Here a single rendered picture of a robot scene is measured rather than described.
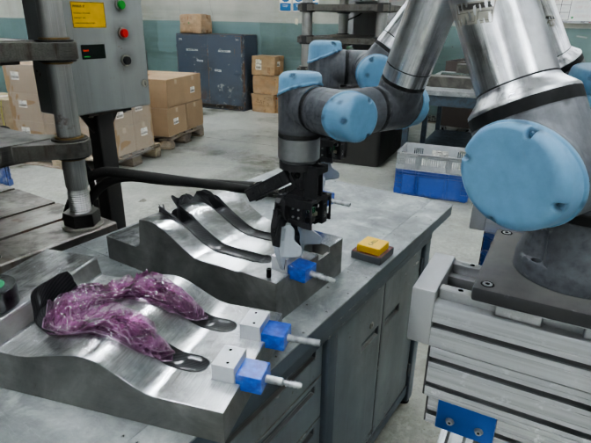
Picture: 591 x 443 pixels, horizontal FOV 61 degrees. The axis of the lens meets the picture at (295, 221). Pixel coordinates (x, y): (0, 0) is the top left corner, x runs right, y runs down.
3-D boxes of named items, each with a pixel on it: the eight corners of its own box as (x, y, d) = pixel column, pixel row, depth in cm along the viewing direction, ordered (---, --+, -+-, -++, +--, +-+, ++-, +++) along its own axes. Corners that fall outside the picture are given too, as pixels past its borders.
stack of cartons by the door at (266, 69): (309, 112, 779) (310, 56, 748) (300, 116, 751) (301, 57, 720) (260, 108, 812) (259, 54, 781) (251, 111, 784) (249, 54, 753)
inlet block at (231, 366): (306, 389, 76) (307, 360, 74) (296, 412, 71) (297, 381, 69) (226, 373, 79) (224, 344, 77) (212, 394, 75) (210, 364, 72)
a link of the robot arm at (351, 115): (397, 90, 77) (350, 82, 86) (343, 94, 71) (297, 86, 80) (393, 140, 80) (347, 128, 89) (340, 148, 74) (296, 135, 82)
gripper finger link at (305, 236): (319, 265, 99) (315, 226, 94) (294, 257, 102) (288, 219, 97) (327, 256, 101) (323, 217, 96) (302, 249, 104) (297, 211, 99)
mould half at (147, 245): (340, 272, 117) (344, 219, 112) (275, 324, 97) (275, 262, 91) (186, 225, 142) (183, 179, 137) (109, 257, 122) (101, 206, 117)
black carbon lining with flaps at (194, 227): (305, 248, 113) (306, 208, 109) (262, 276, 100) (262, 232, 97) (193, 215, 130) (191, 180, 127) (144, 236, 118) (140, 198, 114)
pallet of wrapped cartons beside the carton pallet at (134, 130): (163, 155, 524) (155, 62, 489) (112, 176, 454) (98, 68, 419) (70, 144, 563) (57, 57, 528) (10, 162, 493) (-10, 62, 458)
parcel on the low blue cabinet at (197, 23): (213, 33, 791) (212, 13, 781) (201, 33, 763) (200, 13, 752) (191, 32, 807) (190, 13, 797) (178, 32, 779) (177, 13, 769)
